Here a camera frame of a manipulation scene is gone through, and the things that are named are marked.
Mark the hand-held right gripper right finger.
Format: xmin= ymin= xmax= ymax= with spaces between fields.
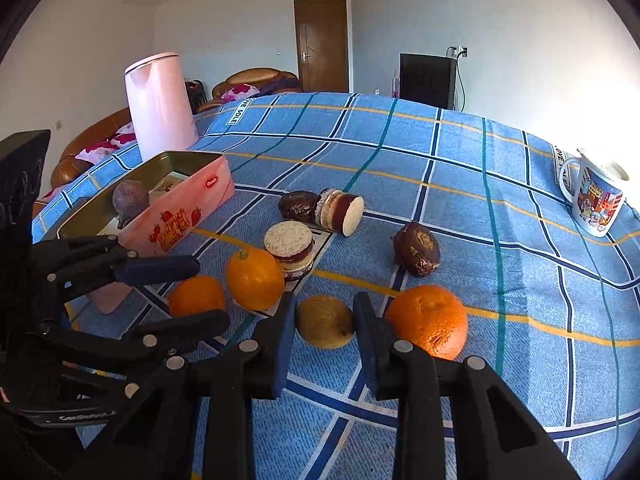
xmin=352 ymin=291 xmax=583 ymax=480

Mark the purple passion fruit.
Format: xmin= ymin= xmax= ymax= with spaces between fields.
xmin=112 ymin=180 xmax=151 ymax=222

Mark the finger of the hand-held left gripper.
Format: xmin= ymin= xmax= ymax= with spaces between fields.
xmin=30 ymin=234 xmax=201 ymax=291
xmin=42 ymin=309 xmax=232 ymax=396

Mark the large orange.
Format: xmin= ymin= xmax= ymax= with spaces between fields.
xmin=385 ymin=285 xmax=469 ymax=361

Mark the dark corner object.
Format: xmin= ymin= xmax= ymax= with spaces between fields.
xmin=185 ymin=79 xmax=209 ymax=111

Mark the black power cable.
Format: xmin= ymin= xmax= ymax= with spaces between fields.
xmin=446 ymin=47 xmax=467 ymax=111

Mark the pink electric kettle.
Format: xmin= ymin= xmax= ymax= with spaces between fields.
xmin=124 ymin=52 xmax=200 ymax=161

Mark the beige snack packet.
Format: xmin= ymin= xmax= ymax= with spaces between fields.
xmin=149 ymin=172 xmax=192 ymax=197

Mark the small orange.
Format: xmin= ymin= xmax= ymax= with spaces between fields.
xmin=168 ymin=275 xmax=227 ymax=318

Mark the black television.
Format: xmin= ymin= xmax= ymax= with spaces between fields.
xmin=399 ymin=53 xmax=457 ymax=111

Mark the pink tin box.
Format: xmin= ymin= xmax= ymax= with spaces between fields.
xmin=56 ymin=150 xmax=236 ymax=316

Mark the cartoon print mug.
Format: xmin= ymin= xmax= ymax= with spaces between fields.
xmin=558 ymin=147 xmax=631 ymax=238

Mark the dark chocolate pie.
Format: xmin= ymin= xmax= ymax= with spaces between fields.
xmin=278 ymin=190 xmax=321 ymax=223

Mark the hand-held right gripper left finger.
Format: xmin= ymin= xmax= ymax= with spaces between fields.
xmin=75 ymin=291 xmax=297 ymax=480

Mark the brown leather sofa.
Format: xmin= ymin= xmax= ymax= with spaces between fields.
xmin=50 ymin=107 xmax=137 ymax=191
xmin=197 ymin=67 xmax=302 ymax=113

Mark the dark wrinkled passion fruit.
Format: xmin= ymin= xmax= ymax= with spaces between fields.
xmin=393 ymin=221 xmax=442 ymax=278

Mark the pink floral pillow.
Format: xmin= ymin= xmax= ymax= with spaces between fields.
xmin=220 ymin=84 xmax=262 ymax=104
xmin=75 ymin=140 xmax=122 ymax=164
xmin=110 ymin=122 xmax=138 ymax=149

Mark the brown wooden door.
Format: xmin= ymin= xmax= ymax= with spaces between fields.
xmin=293 ymin=0 xmax=349 ymax=94

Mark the chocolate-coated sandwich cake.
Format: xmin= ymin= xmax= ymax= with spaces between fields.
xmin=314 ymin=188 xmax=365 ymax=237

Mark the purple blanket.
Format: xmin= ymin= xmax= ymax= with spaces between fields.
xmin=259 ymin=72 xmax=297 ymax=94

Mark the brown kiwi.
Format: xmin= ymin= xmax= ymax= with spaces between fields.
xmin=296 ymin=296 xmax=357 ymax=350

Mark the white-topped sandwich cake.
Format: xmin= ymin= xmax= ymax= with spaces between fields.
xmin=263 ymin=221 xmax=316 ymax=282

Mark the orange with green stem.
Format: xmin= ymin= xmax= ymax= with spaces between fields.
xmin=225 ymin=249 xmax=286 ymax=311

